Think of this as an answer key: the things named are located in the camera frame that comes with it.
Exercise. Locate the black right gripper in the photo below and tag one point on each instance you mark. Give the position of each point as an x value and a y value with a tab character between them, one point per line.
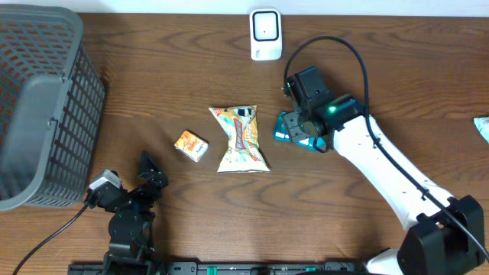
296	132

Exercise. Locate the yellow snack bag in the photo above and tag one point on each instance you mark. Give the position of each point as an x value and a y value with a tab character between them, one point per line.
240	125

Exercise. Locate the grey plastic mesh basket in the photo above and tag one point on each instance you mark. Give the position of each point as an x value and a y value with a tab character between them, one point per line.
52	101

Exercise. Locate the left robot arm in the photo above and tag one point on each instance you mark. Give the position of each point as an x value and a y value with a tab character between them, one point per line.
131	245

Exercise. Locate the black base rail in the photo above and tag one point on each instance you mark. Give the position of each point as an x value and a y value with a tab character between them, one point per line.
193	268

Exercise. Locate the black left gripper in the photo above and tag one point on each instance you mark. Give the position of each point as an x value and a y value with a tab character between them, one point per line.
158	179

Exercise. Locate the small orange box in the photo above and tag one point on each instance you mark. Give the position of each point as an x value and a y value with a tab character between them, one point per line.
191	145

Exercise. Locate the teal mouthwash bottle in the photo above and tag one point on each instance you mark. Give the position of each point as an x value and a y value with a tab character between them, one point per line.
282	131

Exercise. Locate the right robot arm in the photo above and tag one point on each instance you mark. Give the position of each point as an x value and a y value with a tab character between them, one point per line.
444	235

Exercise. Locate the white teal tissue pack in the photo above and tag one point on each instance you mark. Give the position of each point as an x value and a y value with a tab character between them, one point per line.
482	125

